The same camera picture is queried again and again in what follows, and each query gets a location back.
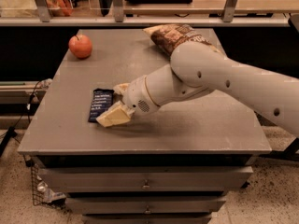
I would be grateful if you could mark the brown chip bag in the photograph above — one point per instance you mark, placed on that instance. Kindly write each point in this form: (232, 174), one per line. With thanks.
(168, 36)

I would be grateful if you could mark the blue rxbar blueberry bar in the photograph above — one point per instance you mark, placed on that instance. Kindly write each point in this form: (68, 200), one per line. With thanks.
(101, 102)

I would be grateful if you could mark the grey drawer cabinet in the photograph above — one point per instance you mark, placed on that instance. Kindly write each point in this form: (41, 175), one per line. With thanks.
(171, 167)

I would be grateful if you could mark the wire mesh basket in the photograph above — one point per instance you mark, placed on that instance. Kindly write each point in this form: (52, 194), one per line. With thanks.
(42, 195)

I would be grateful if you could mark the orange snack bag on shelf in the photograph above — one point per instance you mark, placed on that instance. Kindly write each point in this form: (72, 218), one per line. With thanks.
(59, 7)

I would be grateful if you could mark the metal shelf rail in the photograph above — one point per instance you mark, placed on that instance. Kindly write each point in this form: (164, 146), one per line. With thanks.
(100, 13)

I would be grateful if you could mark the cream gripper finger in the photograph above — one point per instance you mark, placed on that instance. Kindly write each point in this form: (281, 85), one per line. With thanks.
(120, 89)
(117, 114)

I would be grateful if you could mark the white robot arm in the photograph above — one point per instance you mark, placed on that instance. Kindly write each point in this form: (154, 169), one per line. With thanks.
(197, 69)

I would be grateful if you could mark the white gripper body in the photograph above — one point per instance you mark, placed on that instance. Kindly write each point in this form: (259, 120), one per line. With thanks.
(135, 93)

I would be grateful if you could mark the red apple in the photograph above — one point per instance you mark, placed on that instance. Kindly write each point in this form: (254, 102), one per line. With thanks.
(80, 46)

